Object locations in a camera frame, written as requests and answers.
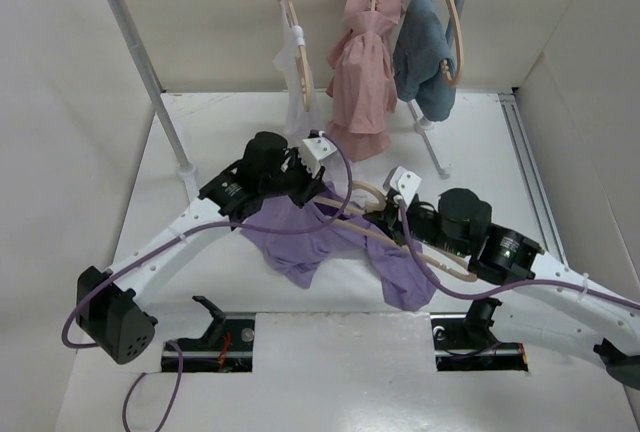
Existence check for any wooden hanger with blue shirt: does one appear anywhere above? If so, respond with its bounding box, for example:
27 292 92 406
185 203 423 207
440 0 464 88

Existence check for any white tank top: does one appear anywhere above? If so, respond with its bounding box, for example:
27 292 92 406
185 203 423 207
273 0 325 145

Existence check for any purple t shirt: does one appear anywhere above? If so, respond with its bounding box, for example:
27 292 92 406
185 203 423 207
241 196 436 312

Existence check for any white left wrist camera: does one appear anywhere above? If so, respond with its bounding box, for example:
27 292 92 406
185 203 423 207
298 136 337 175

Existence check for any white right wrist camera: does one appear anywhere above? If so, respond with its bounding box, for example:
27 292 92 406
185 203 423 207
383 166 422 206

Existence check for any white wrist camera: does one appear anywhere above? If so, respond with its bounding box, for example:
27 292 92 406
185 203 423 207
383 166 422 206
298 136 337 175

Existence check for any blue shirt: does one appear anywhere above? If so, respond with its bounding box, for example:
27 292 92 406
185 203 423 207
393 0 456 122

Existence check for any wooden hanger with tank top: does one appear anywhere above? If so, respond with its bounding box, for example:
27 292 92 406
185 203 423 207
274 0 314 112

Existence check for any aluminium side rail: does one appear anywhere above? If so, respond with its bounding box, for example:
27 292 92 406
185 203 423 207
498 93 568 265

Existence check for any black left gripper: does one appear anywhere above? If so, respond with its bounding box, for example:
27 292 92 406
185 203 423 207
261 148 327 210

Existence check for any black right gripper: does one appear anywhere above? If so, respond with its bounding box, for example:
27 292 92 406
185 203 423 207
362 197 470 258

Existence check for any pink shirt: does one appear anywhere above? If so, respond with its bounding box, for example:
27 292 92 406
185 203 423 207
326 0 405 162

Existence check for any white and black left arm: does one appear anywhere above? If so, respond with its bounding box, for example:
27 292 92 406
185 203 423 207
74 131 336 365

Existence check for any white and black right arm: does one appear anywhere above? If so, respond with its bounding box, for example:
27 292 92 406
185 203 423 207
365 188 639 389

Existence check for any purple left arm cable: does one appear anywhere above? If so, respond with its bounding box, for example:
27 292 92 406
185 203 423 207
61 129 353 432

